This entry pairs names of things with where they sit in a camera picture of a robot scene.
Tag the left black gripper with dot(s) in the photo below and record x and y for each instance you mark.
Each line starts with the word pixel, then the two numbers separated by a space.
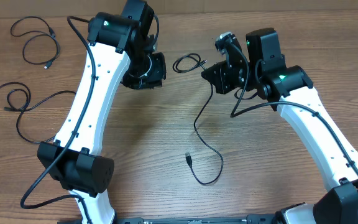
pixel 156 79

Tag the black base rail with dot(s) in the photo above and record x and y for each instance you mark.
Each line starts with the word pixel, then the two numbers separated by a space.
pixel 249 219

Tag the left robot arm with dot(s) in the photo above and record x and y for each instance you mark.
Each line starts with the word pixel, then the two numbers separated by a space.
pixel 120 51

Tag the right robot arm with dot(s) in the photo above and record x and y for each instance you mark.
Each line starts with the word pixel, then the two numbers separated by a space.
pixel 291 92

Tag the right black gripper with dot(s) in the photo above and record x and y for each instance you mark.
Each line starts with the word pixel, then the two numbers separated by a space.
pixel 217 78

